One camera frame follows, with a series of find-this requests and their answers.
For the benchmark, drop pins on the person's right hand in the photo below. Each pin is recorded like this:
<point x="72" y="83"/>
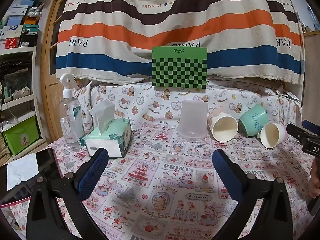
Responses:
<point x="315" y="180"/>

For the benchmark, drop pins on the green checkered board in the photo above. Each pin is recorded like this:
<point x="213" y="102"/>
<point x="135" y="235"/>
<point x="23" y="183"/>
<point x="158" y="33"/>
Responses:
<point x="179" y="67"/>

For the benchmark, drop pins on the small pink cup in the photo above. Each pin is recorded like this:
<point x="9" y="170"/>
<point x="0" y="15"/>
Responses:
<point x="272" y="135"/>

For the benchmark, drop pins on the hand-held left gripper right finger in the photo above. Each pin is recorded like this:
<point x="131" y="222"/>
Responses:
<point x="228" y="173"/>

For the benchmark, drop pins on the green tissue pack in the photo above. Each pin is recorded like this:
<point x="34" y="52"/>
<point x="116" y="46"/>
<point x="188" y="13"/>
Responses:
<point x="110" y="137"/>

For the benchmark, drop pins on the bear print cloth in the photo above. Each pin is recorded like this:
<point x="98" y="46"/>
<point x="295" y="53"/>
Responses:
<point x="140" y="105"/>

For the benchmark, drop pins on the green storage box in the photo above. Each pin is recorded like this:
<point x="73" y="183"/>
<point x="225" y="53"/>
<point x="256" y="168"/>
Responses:
<point x="21" y="135"/>

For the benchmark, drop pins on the stack of boxes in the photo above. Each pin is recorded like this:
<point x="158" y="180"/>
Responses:
<point x="21" y="22"/>

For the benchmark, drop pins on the striped cloth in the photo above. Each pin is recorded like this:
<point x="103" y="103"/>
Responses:
<point x="175" y="22"/>

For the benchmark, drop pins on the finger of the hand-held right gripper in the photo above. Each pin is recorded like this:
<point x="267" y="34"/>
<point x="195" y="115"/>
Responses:
<point x="297" y="131"/>
<point x="310" y="125"/>

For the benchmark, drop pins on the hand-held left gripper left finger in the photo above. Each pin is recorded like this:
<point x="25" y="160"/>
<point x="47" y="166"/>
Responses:
<point x="91" y="173"/>

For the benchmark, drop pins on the white shelf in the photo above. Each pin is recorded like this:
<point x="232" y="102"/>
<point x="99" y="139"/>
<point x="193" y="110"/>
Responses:
<point x="18" y="55"/>

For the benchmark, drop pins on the cream cup with pink outside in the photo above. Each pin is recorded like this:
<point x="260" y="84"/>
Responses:
<point x="223" y="128"/>

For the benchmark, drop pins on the strawberry print tablecloth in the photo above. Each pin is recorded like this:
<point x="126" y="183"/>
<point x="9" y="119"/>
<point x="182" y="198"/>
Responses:
<point x="172" y="180"/>

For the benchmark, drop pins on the white paper sheet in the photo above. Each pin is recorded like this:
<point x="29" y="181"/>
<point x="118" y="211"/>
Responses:
<point x="21" y="171"/>

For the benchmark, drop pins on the mint green cup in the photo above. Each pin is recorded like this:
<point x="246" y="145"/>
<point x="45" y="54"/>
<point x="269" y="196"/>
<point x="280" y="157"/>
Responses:
<point x="252" y="120"/>

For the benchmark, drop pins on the translucent plastic cup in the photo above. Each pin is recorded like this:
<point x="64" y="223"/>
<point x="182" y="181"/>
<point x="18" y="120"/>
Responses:
<point x="193" y="120"/>

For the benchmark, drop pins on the clear spray bottle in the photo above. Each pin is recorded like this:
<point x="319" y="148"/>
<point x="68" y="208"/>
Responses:
<point x="71" y="120"/>

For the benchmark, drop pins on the wooden door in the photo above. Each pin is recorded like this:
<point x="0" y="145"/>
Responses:
<point x="50" y="62"/>

